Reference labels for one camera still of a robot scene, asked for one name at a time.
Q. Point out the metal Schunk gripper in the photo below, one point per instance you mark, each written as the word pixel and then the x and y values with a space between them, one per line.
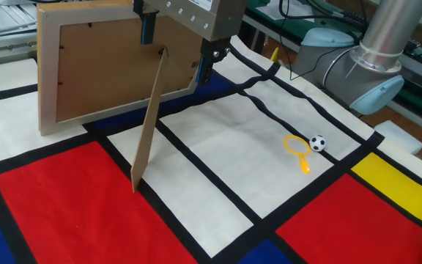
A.
pixel 196 11

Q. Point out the silver grey UR5 robot arm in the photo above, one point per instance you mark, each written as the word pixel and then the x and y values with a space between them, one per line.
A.
pixel 390 25

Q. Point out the small yellow plastic object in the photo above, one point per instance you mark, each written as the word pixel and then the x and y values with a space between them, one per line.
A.
pixel 274 55

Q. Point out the white paper sheet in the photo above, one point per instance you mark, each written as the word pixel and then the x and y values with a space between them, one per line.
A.
pixel 269 11

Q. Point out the small toy soccer ball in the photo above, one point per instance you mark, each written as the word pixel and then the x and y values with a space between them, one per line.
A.
pixel 317 143

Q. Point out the yellow toy magnifying glass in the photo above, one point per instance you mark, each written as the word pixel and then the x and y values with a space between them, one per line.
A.
pixel 303 165

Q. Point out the Mondrian pattern cloth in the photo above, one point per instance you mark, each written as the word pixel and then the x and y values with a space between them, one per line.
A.
pixel 68 205

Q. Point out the black computer keyboard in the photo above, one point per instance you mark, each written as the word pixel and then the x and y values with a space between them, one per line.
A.
pixel 412 44

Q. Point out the white foam block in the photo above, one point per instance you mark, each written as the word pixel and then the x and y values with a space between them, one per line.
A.
pixel 398 136

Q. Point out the picture frame with cardboard stand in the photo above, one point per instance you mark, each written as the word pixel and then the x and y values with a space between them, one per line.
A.
pixel 104 66

